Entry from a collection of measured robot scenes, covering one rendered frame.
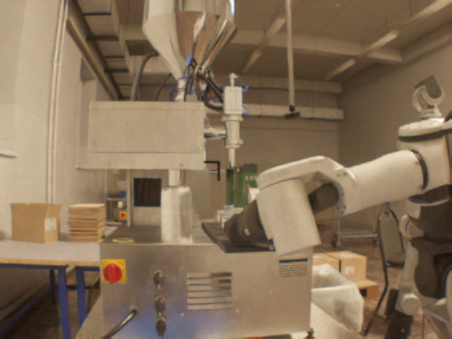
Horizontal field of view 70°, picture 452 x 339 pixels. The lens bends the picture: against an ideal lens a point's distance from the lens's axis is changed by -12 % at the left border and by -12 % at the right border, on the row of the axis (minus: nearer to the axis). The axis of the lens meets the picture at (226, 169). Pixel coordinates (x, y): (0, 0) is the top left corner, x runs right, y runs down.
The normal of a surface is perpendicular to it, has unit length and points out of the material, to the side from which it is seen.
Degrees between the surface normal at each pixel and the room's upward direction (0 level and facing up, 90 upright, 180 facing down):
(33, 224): 90
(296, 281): 90
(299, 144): 90
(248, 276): 90
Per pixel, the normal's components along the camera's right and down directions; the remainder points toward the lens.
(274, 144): 0.15, -0.04
